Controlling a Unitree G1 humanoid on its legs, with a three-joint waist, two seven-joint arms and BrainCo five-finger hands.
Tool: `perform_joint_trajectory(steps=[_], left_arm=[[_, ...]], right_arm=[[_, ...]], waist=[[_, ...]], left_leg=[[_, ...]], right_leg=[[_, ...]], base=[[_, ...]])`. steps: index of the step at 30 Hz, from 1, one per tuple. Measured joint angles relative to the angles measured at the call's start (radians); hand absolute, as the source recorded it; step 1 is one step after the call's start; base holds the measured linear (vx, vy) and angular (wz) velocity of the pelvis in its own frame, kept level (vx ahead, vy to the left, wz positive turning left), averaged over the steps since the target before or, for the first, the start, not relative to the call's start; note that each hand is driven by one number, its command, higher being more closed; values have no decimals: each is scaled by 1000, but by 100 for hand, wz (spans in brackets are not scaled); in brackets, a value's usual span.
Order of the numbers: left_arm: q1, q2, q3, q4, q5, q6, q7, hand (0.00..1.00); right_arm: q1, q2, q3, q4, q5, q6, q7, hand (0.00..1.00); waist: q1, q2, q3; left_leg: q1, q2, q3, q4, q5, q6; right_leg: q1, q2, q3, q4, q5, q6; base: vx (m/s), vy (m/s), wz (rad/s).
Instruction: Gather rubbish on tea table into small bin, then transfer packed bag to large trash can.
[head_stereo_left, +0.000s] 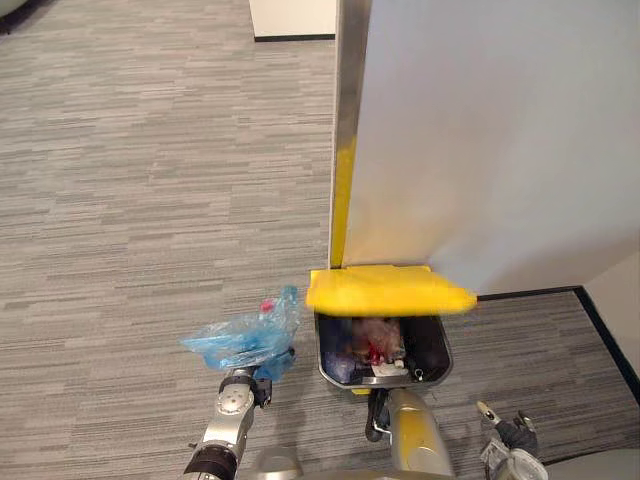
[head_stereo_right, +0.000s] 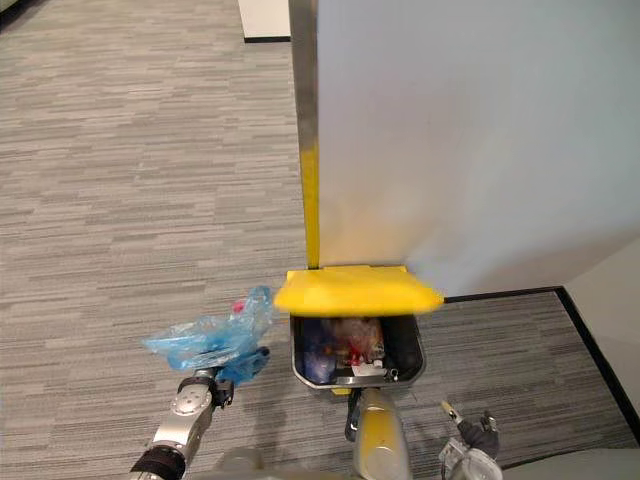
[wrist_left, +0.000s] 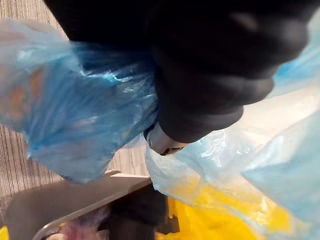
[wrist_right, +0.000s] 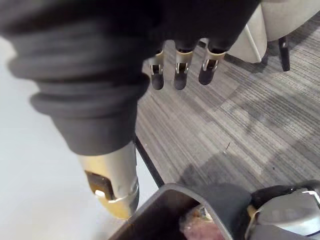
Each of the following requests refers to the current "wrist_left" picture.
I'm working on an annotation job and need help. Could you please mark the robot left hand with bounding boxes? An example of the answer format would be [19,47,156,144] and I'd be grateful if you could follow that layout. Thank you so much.
[42,0,320,156]

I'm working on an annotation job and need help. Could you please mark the yellow snack packet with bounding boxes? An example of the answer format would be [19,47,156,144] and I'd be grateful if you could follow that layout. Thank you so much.
[152,184,316,240]

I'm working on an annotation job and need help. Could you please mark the blue plastic rubbish bag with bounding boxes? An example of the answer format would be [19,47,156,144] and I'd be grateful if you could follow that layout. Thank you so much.
[0,14,320,240]

